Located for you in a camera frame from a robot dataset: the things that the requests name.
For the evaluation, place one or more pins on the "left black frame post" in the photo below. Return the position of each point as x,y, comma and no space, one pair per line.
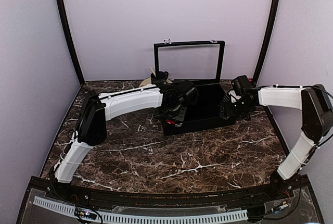
69,41

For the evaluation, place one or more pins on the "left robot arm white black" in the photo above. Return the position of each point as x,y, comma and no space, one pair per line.
98,108

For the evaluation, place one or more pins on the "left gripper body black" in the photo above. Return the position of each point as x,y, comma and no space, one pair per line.
175,113

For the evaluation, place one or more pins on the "dark blue cup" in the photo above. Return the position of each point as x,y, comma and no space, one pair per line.
159,77

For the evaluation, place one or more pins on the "wooden stick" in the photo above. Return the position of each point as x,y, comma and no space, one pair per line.
152,71

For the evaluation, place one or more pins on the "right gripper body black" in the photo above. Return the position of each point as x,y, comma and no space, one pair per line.
239,110

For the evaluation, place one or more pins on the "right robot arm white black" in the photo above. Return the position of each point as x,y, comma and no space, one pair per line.
314,103

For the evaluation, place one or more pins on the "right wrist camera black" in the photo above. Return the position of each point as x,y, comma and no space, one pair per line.
241,85

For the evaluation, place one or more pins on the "right circuit board with wires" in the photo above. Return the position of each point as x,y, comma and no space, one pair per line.
285,208

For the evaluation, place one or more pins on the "white slotted cable duct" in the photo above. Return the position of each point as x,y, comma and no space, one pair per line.
145,215

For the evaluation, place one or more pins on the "black display box glass lid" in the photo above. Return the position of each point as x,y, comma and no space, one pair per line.
205,114

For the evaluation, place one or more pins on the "beige woven coaster mat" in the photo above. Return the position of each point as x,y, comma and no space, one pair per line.
149,82

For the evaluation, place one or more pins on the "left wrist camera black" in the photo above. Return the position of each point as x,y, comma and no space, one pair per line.
187,93

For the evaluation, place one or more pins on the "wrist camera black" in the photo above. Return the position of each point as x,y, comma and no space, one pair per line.
241,85
187,93

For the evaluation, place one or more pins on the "right black frame post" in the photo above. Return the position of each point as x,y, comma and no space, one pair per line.
266,40

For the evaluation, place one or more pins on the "circuit board with wires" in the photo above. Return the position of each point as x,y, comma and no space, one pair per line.
85,215
285,208

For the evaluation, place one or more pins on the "left circuit board with wires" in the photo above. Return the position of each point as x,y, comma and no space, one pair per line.
85,215

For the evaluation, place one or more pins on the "black front rail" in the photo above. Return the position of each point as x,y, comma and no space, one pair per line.
94,198

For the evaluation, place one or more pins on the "black frame post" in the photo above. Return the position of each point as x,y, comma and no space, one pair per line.
69,41
266,40

